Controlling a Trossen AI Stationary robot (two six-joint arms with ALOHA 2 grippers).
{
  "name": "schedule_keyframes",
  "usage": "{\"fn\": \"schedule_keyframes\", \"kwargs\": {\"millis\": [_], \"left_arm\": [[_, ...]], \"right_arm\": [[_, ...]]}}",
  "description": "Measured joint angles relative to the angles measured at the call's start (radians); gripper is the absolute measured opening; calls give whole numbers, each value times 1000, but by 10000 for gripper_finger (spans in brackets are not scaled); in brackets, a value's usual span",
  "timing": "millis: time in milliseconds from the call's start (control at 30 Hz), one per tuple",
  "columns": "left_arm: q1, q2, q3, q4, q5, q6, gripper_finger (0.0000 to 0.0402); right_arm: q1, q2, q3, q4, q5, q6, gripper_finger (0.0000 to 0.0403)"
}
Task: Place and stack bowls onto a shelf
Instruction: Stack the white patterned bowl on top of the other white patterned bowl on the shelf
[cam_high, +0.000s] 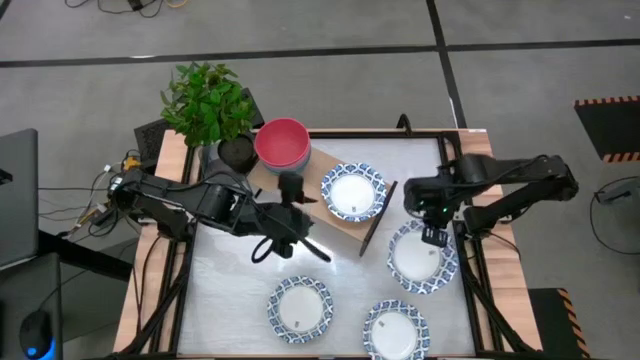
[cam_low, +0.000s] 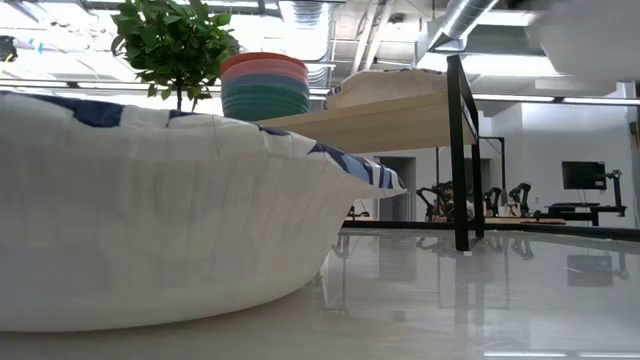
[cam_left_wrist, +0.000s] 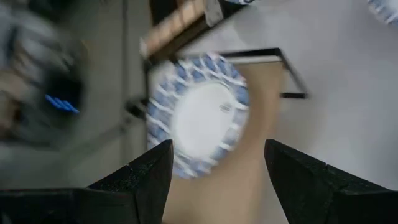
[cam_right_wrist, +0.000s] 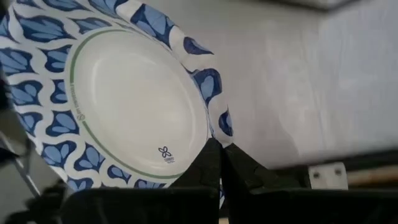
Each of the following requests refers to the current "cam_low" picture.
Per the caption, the green bowl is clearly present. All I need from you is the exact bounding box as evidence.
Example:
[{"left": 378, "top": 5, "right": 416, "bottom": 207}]
[{"left": 221, "top": 84, "right": 311, "bottom": 123}]

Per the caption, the blue bowl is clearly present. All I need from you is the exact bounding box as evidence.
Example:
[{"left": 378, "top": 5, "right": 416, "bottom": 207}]
[{"left": 221, "top": 73, "right": 311, "bottom": 99}]

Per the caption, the pink bowl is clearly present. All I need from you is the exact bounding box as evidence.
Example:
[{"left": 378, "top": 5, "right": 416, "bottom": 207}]
[{"left": 221, "top": 58, "right": 310, "bottom": 85}]

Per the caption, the red bowl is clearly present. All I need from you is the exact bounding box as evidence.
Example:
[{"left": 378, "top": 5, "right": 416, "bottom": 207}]
[{"left": 221, "top": 51, "right": 307, "bottom": 76}]

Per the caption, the wooden board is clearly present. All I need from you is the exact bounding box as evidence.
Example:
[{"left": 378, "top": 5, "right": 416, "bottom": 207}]
[{"left": 257, "top": 53, "right": 506, "bottom": 252}]

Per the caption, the white plate blue patterned rim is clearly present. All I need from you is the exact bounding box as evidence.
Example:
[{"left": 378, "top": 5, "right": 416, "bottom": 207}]
[{"left": 0, "top": 91, "right": 407, "bottom": 334}]

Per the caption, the green leafy plant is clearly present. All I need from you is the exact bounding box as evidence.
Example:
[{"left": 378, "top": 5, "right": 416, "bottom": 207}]
[{"left": 110, "top": 0, "right": 241, "bottom": 112}]

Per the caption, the neighbour rig wooden table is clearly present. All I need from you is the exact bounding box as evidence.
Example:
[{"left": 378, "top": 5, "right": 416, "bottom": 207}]
[{"left": 484, "top": 216, "right": 566, "bottom": 225}]

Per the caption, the black computer monitor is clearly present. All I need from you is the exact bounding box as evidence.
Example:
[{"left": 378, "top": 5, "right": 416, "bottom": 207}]
[{"left": 561, "top": 160, "right": 608, "bottom": 191}]

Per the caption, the black monitor desk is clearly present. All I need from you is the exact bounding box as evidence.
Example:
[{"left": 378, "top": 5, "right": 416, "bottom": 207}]
[{"left": 544, "top": 201, "right": 628, "bottom": 227}]

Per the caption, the silver ventilation duct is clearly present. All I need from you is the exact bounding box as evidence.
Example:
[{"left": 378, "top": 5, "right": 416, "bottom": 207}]
[
  {"left": 427, "top": 0, "right": 501, "bottom": 51},
  {"left": 279, "top": 0, "right": 334, "bottom": 89}
]

